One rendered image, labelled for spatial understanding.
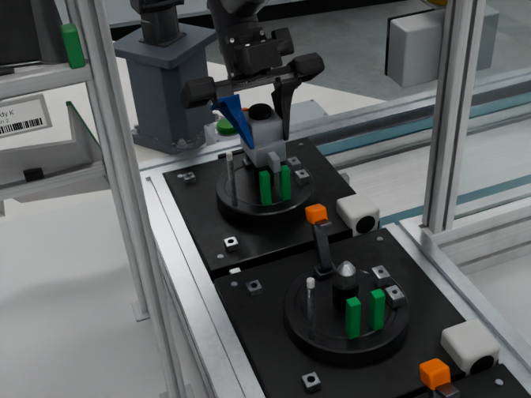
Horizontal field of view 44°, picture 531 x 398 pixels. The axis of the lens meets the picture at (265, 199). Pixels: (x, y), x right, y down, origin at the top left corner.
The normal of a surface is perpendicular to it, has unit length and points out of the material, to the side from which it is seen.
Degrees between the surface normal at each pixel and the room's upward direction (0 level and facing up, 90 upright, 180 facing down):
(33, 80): 90
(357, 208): 0
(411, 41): 90
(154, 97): 90
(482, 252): 90
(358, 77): 0
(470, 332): 0
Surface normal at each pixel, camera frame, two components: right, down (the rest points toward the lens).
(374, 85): -0.06, -0.80
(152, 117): -0.52, 0.54
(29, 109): 0.36, 0.55
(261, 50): 0.27, 0.26
